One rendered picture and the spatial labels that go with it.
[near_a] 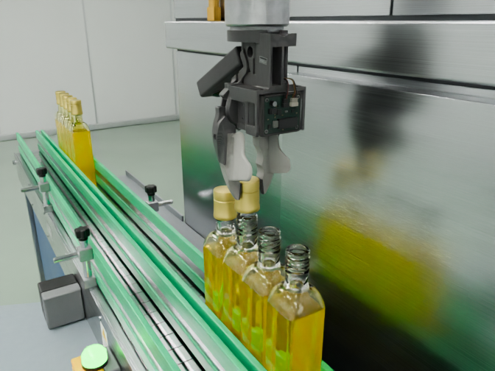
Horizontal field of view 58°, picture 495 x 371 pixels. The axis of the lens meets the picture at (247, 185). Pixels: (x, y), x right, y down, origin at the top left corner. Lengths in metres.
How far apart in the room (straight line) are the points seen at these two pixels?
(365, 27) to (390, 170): 0.18
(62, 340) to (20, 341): 0.09
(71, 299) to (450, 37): 0.90
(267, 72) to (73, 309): 0.77
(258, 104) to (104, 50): 5.99
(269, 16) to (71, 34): 5.88
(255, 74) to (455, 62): 0.21
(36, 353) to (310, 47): 0.81
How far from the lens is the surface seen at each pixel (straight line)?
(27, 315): 1.20
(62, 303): 1.10
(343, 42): 0.62
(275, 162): 0.59
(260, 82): 0.52
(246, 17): 0.52
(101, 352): 0.87
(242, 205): 0.60
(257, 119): 0.50
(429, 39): 0.54
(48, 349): 1.08
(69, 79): 6.38
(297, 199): 0.72
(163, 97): 6.79
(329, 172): 0.65
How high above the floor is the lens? 1.39
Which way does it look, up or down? 20 degrees down
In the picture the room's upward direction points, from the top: straight up
